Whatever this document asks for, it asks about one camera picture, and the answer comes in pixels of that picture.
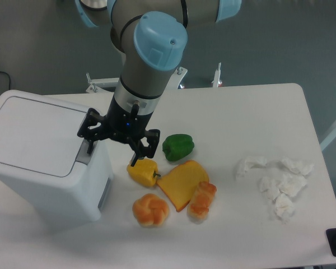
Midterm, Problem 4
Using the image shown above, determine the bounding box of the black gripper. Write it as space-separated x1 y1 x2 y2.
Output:
77 97 161 167

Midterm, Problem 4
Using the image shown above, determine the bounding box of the round knotted bread roll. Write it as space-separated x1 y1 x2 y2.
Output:
132 193 170 227

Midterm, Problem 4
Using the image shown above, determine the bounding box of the rectangular braided pastry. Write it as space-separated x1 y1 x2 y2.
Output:
188 182 217 221

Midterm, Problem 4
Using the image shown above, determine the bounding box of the crumpled white tissue middle left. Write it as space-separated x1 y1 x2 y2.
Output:
259 177 281 201

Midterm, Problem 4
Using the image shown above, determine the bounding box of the crumpled white tissue centre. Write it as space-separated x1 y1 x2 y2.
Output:
277 173 307 198

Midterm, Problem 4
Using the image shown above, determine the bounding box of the green bell pepper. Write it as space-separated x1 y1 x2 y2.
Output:
162 134 195 162

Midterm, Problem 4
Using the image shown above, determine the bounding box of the yellow bell pepper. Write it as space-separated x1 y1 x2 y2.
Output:
127 159 160 187

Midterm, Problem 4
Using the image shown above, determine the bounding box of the orange toast slice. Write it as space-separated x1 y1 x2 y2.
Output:
156 160 209 212

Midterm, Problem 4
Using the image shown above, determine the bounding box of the white push-button trash can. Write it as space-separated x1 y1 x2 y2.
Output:
0 90 114 226

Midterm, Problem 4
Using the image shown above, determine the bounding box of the crumpled white tissue top right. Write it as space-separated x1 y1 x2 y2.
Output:
280 157 314 176

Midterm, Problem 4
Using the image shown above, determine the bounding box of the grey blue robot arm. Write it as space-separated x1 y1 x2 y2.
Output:
77 1 241 165

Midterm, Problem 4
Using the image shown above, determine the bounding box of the crumpled white tissue bottom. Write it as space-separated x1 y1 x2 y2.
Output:
269 193 295 224

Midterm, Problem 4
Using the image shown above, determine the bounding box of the crumpled white tissue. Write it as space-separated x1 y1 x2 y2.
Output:
269 193 295 224
259 177 281 201
280 157 314 176
277 173 307 198
235 155 267 180

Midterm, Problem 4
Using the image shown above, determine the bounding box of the black floor cable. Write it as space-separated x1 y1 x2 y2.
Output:
0 71 11 90

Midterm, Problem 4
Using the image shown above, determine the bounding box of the white pedestal base frame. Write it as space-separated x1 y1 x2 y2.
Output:
86 62 222 93

